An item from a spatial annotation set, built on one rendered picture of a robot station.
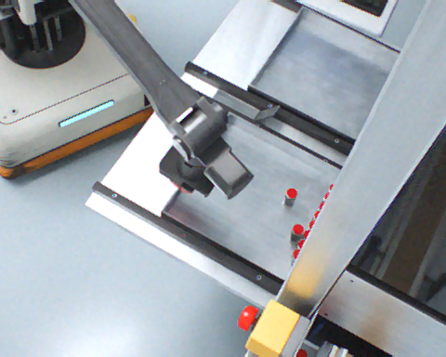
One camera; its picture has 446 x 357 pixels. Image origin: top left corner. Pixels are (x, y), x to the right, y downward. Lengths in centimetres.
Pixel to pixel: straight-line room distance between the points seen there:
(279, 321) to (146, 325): 109
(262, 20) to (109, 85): 76
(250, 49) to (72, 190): 101
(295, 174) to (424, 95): 77
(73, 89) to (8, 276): 62
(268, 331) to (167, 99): 38
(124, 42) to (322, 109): 58
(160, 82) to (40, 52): 132
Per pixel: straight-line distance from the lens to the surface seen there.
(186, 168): 112
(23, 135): 213
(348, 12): 174
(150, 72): 99
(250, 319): 108
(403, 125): 64
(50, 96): 217
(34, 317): 216
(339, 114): 144
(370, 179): 72
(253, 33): 154
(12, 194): 233
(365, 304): 99
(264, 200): 131
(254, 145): 136
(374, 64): 155
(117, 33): 100
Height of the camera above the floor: 204
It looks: 61 degrees down
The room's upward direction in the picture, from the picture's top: 11 degrees clockwise
